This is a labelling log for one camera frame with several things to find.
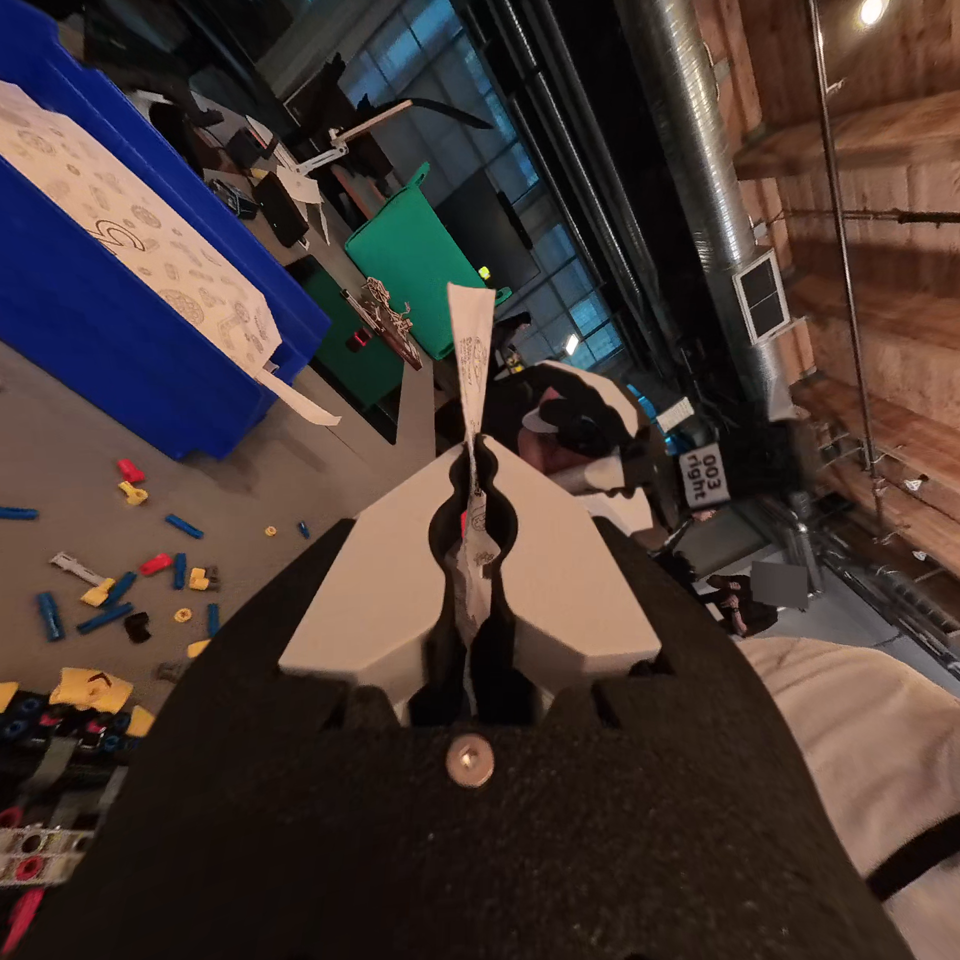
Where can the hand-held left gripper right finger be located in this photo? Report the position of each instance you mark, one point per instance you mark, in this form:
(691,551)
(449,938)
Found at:
(585,592)

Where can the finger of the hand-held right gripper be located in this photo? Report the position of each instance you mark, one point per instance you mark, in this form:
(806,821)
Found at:
(592,382)
(607,480)

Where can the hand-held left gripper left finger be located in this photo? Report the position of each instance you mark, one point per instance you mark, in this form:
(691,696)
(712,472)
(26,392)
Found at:
(360,600)

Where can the white printed paper bag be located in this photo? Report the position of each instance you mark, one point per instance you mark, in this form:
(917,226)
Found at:
(471,337)
(112,202)

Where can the yellow black toy brick car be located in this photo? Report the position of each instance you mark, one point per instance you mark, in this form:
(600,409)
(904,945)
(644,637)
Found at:
(90,690)

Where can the blue plastic bin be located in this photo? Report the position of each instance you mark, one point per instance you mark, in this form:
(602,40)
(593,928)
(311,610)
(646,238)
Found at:
(90,337)

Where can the grey desk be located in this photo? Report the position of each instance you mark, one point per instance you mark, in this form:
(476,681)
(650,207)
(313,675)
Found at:
(247,480)

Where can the person's right hand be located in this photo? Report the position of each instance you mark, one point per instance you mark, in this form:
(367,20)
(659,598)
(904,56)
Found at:
(538,451)

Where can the white paper notice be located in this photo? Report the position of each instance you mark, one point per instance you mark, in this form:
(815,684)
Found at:
(676,415)

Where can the white vent grille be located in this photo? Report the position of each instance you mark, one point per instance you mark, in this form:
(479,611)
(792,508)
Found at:
(761,298)

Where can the black monitor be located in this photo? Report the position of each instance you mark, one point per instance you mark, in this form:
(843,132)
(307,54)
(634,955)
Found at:
(487,225)

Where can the brown brick bar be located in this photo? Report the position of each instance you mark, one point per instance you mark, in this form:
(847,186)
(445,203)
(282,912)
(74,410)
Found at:
(397,341)

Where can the green felt bag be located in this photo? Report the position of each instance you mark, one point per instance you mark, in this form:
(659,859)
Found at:
(420,255)

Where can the tan brick assembly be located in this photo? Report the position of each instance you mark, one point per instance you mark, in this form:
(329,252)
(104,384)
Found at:
(386,300)

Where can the small red block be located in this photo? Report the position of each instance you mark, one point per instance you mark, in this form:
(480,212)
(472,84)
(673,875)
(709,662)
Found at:
(358,343)

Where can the yellow pin connector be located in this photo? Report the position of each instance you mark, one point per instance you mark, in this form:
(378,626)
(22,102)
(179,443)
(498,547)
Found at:
(133,493)

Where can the pile of blue red pins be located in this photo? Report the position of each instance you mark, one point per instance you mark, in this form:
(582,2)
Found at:
(105,619)

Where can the red axle connector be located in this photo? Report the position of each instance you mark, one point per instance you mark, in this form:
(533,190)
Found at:
(129,470)

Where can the grey axle connector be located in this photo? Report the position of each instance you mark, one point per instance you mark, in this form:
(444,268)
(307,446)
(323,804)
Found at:
(75,568)

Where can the metal conduit pipe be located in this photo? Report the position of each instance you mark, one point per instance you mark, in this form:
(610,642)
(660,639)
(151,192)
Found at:
(840,225)

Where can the person's white clothing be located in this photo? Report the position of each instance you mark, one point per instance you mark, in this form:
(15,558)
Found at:
(862,750)

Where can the black box green lights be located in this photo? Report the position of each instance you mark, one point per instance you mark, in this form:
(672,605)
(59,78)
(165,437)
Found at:
(281,210)

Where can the small black blue device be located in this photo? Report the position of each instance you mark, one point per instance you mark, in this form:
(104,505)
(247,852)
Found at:
(236,199)

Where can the ceiling spot lamp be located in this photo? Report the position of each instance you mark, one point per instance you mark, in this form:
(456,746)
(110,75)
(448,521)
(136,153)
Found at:
(872,11)

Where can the silver ventilation duct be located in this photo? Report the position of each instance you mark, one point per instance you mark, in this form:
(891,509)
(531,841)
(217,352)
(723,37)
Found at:
(690,150)

